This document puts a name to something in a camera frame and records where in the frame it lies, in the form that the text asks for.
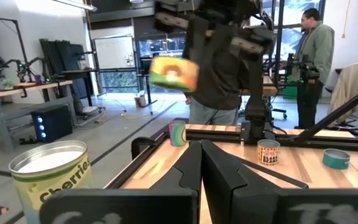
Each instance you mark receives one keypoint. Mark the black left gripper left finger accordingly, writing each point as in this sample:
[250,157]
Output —
[120,205]

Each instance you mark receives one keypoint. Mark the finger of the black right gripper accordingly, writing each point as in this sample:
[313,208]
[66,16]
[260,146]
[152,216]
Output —
[202,43]
[227,49]

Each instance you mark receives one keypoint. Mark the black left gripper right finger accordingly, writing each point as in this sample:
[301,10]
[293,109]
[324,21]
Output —
[259,205]

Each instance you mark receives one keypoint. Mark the short yellow orange label can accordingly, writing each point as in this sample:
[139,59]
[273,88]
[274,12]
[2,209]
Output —
[172,73]

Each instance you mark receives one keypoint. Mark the orange black patterned can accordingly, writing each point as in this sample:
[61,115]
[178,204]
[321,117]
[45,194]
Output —
[268,154]

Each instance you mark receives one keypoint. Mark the tall Cherries label can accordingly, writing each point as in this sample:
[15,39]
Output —
[51,177]

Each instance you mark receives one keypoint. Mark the short teal can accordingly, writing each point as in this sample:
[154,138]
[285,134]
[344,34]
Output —
[336,160]

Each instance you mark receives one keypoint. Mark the slim green rainbow label can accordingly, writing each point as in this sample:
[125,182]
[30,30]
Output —
[176,135]

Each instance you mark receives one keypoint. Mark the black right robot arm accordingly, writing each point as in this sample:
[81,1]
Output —
[255,102]

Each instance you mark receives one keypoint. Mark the person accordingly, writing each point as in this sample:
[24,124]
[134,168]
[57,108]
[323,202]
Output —
[319,46]
[219,90]

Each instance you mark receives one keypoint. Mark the black vertical pole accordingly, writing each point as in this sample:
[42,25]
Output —
[279,46]

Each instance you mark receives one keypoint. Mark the wooden background table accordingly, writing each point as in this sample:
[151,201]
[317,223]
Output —
[270,90]

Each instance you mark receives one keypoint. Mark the green bin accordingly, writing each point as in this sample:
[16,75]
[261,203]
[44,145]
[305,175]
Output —
[290,92]

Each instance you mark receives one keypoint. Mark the cardboard box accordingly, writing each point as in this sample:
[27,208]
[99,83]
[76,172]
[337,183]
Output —
[140,101]

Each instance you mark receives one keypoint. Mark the whiteboard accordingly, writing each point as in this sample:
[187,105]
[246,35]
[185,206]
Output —
[113,53]

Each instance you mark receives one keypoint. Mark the black computer tower blue lights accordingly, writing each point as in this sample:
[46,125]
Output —
[54,123]

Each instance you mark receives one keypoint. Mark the black desk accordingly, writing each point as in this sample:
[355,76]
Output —
[76,73]

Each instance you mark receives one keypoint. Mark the beige cloth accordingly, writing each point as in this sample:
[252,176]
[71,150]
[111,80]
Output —
[353,87]

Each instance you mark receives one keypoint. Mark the ceiling light bar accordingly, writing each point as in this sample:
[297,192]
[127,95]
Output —
[76,4]

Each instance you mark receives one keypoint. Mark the black leaning panels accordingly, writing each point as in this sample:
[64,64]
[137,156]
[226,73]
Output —
[61,56]

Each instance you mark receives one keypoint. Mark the black curved bracket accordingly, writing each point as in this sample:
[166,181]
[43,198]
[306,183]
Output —
[138,144]

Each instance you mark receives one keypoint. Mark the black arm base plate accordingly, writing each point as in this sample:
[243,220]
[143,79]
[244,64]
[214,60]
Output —
[247,133]

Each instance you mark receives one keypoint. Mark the black aluminium table frame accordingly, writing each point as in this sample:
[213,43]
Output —
[306,141]

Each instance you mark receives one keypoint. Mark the black camera rig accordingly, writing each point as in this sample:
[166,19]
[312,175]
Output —
[304,70]

